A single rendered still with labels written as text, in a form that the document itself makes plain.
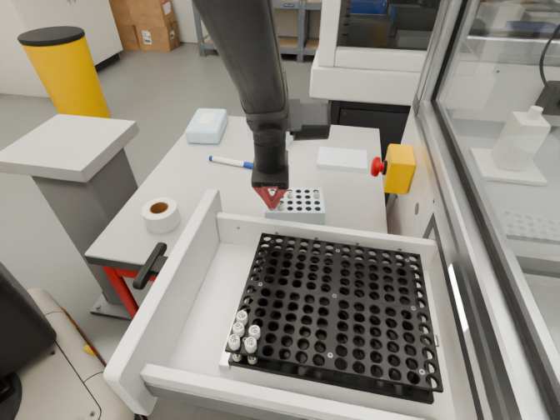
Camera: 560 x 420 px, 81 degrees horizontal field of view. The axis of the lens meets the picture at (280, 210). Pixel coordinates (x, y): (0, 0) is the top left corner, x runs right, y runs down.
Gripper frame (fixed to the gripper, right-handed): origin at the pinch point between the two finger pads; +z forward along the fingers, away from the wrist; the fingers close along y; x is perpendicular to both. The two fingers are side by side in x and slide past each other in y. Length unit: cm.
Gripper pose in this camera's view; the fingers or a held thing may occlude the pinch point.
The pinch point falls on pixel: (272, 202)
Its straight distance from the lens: 66.1
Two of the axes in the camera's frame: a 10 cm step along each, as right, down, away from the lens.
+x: -10.0, -0.1, 0.2
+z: 0.1, 7.4, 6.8
